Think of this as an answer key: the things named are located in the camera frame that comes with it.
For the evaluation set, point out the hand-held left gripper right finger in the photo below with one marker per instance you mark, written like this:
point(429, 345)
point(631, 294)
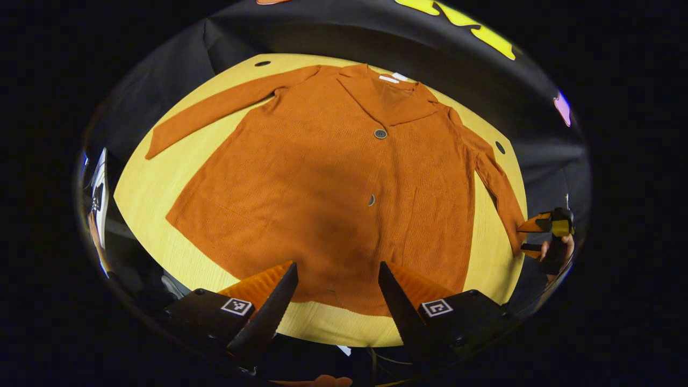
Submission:
point(400, 312)

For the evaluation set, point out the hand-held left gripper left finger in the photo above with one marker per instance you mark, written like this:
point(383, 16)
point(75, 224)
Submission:
point(269, 317)

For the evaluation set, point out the orange knit cardigan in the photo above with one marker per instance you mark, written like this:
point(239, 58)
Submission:
point(322, 188)

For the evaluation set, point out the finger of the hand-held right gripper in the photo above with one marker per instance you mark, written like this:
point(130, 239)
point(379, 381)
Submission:
point(531, 250)
point(537, 223)

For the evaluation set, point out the black backdrop cloth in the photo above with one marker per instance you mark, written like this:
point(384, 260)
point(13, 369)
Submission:
point(349, 32)

